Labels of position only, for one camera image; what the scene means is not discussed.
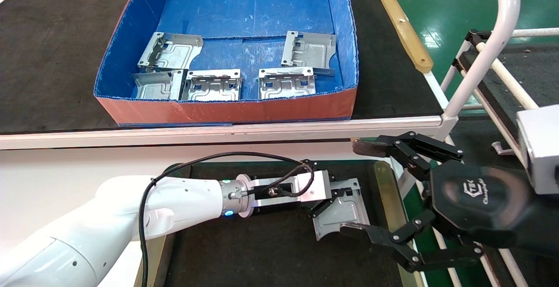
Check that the small black work mat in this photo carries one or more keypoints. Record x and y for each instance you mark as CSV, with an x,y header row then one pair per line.
x,y
262,252

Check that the white diagonal cart tube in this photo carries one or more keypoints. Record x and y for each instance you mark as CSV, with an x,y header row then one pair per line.
x,y
454,70

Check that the curved white frame tube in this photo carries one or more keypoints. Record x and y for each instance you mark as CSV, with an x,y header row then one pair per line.
x,y
493,38

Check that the long yellow guide strip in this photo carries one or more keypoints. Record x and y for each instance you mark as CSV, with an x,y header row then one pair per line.
x,y
404,29

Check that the black cart mat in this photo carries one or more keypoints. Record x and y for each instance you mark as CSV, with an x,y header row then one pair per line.
x,y
541,73

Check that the black tube clamp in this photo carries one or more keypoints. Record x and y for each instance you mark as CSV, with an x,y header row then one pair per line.
x,y
478,37
459,65

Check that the silver camera mount bracket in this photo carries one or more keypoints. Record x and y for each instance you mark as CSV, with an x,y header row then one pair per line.
x,y
264,200

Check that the white table edge rail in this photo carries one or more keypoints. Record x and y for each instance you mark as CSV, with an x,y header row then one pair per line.
x,y
262,132

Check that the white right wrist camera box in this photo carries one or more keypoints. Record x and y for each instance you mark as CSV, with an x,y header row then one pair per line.
x,y
541,147

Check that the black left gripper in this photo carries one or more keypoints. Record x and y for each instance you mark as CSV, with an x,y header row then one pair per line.
x,y
284,188

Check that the cream cart tube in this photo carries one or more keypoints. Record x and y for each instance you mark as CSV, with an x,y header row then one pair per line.
x,y
508,77

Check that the silver stamped metal bracket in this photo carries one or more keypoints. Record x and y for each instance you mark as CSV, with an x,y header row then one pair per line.
x,y
174,53
286,85
214,88
345,210
157,87
312,53

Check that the blue and orange corrugated box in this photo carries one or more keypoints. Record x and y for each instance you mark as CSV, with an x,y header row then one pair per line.
x,y
244,7

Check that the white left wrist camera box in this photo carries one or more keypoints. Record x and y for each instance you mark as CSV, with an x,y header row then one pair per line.
x,y
315,186

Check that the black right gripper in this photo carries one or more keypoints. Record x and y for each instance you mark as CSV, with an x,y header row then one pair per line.
x,y
476,199

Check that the large black table mat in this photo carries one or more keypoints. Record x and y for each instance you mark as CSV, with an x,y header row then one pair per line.
x,y
52,60

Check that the white horizontal cart tube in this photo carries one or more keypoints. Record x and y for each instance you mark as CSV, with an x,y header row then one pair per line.
x,y
537,32

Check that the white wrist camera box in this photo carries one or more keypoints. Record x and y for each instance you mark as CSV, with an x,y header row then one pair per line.
x,y
541,147
315,186

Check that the small white hook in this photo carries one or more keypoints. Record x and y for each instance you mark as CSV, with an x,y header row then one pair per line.
x,y
500,148

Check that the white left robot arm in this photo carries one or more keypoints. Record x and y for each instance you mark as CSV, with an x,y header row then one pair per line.
x,y
109,226

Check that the yellow mat edge strip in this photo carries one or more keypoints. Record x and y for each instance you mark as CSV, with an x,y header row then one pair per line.
x,y
155,266
385,186

